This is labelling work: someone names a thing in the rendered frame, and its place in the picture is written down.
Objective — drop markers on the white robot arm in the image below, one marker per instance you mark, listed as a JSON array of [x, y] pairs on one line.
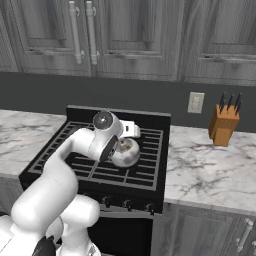
[[50, 186]]

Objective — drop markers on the grey base cupboard front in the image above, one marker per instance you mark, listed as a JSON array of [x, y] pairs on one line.
[[10, 193]]

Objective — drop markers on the white wall outlet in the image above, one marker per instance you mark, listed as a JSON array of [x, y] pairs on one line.
[[196, 102]]

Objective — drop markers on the grey base cupboard door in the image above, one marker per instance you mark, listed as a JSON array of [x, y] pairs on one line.
[[253, 233], [196, 233]]

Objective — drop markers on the black stove with grates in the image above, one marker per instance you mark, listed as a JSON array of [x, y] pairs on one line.
[[146, 156]]

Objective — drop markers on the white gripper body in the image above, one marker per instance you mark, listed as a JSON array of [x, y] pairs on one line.
[[136, 130]]

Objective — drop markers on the grey wall cupboard door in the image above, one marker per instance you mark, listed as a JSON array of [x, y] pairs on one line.
[[140, 36], [6, 43], [43, 33], [223, 40]]

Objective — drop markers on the black oven door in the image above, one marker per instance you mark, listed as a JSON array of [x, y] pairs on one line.
[[123, 236]]

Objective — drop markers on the black stove knob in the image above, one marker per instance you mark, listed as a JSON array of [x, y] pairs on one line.
[[127, 204], [106, 201], [150, 208]]

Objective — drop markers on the wooden knife block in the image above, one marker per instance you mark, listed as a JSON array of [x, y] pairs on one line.
[[222, 128]]

